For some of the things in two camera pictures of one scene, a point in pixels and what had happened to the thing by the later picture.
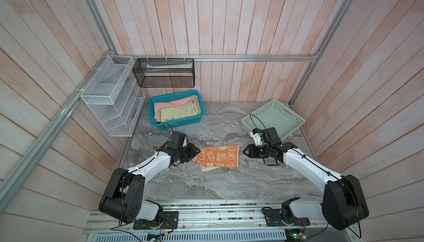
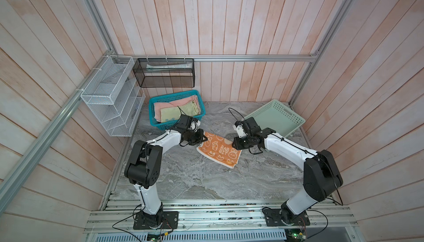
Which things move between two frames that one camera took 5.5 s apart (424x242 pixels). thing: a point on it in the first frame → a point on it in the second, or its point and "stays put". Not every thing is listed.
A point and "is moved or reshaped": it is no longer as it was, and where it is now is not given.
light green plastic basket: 277,115 stays put
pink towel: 157,106 stays put
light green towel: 189,110 stays put
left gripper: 192,152 → 200,136
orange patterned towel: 226,156 is moved or reshaped
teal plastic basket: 182,121 stays put
